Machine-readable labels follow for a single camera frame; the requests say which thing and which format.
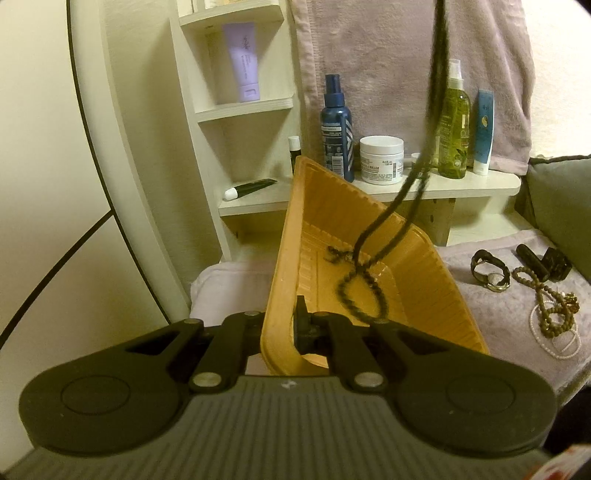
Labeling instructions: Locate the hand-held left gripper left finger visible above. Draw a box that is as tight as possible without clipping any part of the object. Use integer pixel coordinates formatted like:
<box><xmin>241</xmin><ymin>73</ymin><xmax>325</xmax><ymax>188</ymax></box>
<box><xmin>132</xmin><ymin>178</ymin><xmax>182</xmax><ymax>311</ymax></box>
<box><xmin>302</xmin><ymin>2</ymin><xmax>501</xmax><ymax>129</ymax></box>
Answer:
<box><xmin>122</xmin><ymin>310</ymin><xmax>269</xmax><ymax>394</ymax></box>

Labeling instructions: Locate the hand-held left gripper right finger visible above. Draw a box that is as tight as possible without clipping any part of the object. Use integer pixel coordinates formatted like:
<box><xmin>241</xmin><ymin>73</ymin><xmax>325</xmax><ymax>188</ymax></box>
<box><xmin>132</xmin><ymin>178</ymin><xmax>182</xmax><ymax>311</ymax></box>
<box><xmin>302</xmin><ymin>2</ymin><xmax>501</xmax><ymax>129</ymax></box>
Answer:
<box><xmin>294</xmin><ymin>295</ymin><xmax>446</xmax><ymax>393</ymax></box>

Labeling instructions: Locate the orange plastic tray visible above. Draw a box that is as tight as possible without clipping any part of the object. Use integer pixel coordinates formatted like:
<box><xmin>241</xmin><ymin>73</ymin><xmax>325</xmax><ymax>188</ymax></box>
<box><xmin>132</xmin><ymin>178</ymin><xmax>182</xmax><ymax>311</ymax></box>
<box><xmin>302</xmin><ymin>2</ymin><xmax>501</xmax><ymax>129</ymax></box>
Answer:
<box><xmin>260</xmin><ymin>155</ymin><xmax>491</xmax><ymax>377</ymax></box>

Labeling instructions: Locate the black strap wristwatch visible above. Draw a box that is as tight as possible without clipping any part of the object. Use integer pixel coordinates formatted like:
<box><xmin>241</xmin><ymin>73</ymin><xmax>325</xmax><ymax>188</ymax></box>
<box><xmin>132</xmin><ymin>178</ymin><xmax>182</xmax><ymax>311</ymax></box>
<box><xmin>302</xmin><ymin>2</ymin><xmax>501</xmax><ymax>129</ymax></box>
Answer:
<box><xmin>471</xmin><ymin>249</ymin><xmax>511</xmax><ymax>293</ymax></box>

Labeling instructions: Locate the white pearl necklace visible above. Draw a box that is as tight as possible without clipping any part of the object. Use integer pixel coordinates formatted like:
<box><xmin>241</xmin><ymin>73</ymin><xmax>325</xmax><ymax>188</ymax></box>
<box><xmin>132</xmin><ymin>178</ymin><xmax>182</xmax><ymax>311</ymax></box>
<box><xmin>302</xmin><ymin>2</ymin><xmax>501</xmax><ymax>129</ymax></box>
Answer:
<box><xmin>529</xmin><ymin>302</ymin><xmax>583</xmax><ymax>361</ymax></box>

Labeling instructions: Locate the black cylinder piece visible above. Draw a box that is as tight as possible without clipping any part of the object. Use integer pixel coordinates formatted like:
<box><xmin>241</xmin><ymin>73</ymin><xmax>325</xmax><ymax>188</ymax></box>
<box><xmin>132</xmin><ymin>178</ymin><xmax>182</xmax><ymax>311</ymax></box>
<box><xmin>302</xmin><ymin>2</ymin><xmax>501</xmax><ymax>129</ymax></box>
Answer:
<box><xmin>516</xmin><ymin>244</ymin><xmax>540</xmax><ymax>278</ymax></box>

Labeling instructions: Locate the brown bead necklace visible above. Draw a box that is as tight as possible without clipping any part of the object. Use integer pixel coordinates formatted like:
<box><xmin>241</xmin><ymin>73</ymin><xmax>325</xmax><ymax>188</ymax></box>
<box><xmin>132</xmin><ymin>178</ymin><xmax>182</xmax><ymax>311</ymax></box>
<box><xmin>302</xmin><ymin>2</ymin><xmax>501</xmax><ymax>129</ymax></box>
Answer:
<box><xmin>512</xmin><ymin>266</ymin><xmax>578</xmax><ymax>337</ymax></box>

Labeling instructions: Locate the gold jewelry piece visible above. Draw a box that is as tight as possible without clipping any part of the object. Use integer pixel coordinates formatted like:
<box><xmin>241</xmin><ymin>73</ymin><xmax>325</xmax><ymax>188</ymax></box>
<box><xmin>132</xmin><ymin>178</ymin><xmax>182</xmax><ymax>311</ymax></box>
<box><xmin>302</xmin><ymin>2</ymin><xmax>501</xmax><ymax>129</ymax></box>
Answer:
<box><xmin>556</xmin><ymin>291</ymin><xmax>580</xmax><ymax>315</ymax></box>

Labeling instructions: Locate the dark bead necklace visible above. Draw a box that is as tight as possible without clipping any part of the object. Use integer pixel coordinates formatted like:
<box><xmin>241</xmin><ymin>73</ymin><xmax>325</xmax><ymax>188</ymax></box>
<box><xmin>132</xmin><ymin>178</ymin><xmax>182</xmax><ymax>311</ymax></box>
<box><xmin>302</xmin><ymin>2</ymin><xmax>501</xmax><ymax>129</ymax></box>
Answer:
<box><xmin>327</xmin><ymin>0</ymin><xmax>455</xmax><ymax>325</ymax></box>

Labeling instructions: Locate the white wooden shelf unit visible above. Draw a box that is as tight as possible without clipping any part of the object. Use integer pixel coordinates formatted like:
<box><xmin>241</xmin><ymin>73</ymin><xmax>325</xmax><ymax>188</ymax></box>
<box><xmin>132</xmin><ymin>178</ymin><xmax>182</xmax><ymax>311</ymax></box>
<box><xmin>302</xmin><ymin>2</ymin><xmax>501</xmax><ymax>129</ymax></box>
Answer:
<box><xmin>168</xmin><ymin>0</ymin><xmax>522</xmax><ymax>264</ymax></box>

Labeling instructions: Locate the black tube white cap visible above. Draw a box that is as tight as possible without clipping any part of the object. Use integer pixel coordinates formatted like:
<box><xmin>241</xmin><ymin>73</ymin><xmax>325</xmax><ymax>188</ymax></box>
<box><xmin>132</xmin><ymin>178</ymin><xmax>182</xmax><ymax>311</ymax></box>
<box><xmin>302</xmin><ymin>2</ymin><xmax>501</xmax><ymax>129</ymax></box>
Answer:
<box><xmin>222</xmin><ymin>178</ymin><xmax>279</xmax><ymax>201</ymax></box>

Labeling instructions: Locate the round white framed mirror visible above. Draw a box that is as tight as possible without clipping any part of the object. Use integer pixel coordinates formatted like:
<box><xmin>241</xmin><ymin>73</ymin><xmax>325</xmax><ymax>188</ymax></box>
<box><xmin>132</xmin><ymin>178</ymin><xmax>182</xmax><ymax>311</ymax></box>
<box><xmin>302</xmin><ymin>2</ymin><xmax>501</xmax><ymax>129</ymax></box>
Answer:
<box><xmin>0</xmin><ymin>0</ymin><xmax>192</xmax><ymax>340</ymax></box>

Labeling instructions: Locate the black white lip balm stick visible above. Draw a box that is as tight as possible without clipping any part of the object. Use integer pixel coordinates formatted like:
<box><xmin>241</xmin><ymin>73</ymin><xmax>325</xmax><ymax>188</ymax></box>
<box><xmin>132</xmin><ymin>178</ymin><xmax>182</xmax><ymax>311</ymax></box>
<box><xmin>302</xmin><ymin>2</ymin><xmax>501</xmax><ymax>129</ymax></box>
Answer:
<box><xmin>287</xmin><ymin>136</ymin><xmax>302</xmax><ymax>176</ymax></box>

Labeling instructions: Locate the white cream jar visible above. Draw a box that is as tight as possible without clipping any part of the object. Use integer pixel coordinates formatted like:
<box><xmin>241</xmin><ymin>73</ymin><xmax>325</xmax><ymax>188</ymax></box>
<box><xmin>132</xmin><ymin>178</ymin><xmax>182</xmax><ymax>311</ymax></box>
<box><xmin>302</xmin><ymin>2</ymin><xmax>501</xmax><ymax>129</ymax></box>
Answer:
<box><xmin>359</xmin><ymin>136</ymin><xmax>405</xmax><ymax>186</ymax></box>

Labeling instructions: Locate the dark blue spray bottle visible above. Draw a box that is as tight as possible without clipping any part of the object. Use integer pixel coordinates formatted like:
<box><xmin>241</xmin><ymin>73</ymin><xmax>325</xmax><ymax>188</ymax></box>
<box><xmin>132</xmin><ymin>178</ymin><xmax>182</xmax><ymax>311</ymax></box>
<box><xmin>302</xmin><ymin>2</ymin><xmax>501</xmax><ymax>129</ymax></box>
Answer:
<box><xmin>321</xmin><ymin>74</ymin><xmax>355</xmax><ymax>183</ymax></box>

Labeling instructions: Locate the pink towel mat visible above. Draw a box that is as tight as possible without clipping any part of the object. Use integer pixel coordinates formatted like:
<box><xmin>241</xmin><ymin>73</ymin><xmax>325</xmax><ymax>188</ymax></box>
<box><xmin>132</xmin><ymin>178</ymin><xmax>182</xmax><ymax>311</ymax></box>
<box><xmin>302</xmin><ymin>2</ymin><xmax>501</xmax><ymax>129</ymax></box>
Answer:
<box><xmin>189</xmin><ymin>226</ymin><xmax>591</xmax><ymax>398</ymax></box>

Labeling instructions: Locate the green spray bottle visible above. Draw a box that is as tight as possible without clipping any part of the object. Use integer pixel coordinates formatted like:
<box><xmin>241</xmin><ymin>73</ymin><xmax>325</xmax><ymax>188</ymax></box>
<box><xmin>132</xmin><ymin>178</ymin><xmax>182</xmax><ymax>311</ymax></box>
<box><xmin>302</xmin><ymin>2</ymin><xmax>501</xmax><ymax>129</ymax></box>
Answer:
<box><xmin>436</xmin><ymin>59</ymin><xmax>472</xmax><ymax>180</ymax></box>

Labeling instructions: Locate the blue and white tube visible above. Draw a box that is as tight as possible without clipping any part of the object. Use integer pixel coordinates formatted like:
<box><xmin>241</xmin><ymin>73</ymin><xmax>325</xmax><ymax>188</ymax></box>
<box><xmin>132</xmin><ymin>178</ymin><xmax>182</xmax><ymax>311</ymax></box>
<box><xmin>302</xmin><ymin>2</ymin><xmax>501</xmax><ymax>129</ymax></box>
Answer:
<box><xmin>472</xmin><ymin>89</ymin><xmax>496</xmax><ymax>176</ymax></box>

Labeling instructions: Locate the purple cosmetic tube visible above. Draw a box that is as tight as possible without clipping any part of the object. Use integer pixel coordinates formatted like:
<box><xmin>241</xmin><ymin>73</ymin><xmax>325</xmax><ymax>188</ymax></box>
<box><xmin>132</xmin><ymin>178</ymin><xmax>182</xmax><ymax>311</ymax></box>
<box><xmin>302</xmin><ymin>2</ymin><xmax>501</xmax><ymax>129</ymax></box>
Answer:
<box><xmin>223</xmin><ymin>22</ymin><xmax>260</xmax><ymax>103</ymax></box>

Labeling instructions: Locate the hanging pink towel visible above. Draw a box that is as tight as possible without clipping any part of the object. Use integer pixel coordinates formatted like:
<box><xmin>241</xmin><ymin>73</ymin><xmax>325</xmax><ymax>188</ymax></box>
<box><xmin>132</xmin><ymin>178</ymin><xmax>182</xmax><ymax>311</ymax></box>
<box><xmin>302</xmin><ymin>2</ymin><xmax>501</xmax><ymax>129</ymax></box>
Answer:
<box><xmin>288</xmin><ymin>0</ymin><xmax>536</xmax><ymax>176</ymax></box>

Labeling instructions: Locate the green cushion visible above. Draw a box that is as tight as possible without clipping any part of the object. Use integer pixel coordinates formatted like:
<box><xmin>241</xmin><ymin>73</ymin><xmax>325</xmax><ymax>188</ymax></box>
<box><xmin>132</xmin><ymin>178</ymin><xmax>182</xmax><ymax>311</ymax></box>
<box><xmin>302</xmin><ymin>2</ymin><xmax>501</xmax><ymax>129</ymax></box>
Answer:
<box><xmin>515</xmin><ymin>154</ymin><xmax>591</xmax><ymax>282</ymax></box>

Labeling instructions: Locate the red and white packet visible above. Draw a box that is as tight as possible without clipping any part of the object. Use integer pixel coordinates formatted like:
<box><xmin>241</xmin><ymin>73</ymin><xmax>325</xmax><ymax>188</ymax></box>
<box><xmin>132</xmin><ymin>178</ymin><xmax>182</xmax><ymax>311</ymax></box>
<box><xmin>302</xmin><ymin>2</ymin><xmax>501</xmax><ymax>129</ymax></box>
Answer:
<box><xmin>531</xmin><ymin>445</ymin><xmax>591</xmax><ymax>480</ymax></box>

